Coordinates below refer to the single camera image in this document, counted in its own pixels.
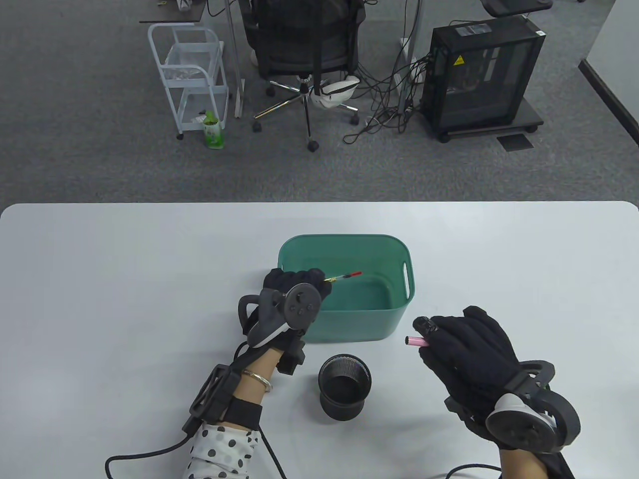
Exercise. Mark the person's left hand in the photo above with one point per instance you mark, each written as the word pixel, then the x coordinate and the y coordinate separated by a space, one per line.
pixel 299 277

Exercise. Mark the person's right hand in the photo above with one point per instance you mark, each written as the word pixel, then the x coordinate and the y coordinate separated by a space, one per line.
pixel 469 349

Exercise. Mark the clear red-tipped pen converter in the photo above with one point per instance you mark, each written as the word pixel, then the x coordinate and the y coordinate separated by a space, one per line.
pixel 344 276

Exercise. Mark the person's left forearm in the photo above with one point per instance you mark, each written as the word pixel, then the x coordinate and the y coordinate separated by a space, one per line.
pixel 254 391

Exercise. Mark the person's right forearm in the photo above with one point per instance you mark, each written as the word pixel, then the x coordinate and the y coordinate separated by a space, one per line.
pixel 521 466

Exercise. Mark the black white hand tracker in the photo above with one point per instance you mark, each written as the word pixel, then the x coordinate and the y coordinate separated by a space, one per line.
pixel 519 431
pixel 302 304

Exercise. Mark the green plastic bin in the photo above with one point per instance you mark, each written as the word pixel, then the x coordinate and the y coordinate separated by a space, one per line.
pixel 359 324

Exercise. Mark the black mesh pen holder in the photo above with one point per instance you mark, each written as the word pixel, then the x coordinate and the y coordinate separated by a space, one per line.
pixel 344 406

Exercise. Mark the green drink bottle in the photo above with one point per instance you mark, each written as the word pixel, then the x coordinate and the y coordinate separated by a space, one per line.
pixel 213 134

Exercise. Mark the white bag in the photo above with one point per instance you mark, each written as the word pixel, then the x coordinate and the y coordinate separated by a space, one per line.
pixel 333 94

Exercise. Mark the white desk leg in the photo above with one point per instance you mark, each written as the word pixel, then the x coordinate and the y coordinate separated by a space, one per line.
pixel 238 95
pixel 407 50

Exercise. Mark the white polka dot sleeve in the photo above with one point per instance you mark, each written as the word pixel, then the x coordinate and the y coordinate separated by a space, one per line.
pixel 219 454

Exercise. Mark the grey power strip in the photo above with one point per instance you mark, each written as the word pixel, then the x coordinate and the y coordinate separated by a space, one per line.
pixel 404 102

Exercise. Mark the black floor outlet cover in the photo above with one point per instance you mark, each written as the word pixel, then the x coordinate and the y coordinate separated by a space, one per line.
pixel 515 142

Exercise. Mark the clear plastic bag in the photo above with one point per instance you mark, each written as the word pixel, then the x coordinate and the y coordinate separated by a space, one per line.
pixel 182 74

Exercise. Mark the black mesh office chair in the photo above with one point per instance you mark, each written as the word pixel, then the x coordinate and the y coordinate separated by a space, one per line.
pixel 299 40

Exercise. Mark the black wheeled platform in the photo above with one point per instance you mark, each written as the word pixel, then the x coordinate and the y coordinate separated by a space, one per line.
pixel 529 117

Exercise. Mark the white rolling cart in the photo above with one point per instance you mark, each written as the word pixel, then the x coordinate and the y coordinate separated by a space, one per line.
pixel 192 55

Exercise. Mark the black computer cabinet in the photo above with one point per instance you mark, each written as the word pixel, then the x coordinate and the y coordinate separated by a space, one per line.
pixel 479 80

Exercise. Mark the black chair base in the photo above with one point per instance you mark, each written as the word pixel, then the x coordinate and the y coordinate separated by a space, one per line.
pixel 514 6

